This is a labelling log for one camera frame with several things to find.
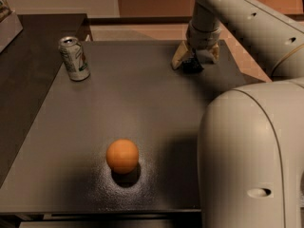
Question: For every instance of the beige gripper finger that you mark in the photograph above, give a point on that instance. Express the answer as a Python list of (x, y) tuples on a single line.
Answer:
[(208, 54), (182, 53)]

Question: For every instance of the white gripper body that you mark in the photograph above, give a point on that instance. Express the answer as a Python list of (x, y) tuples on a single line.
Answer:
[(202, 39)]

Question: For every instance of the dark blue rxbar wrapper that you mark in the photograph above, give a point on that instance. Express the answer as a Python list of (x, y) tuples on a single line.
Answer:
[(191, 66)]

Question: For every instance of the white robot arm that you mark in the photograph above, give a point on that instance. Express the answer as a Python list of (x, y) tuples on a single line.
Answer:
[(251, 138)]

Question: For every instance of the silver green soda can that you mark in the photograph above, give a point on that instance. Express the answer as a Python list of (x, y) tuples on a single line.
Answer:
[(73, 57)]

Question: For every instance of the orange fruit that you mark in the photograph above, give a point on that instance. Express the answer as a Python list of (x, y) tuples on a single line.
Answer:
[(122, 156)]

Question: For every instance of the white box at left edge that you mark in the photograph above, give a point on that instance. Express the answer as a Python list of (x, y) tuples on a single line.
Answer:
[(10, 27)]

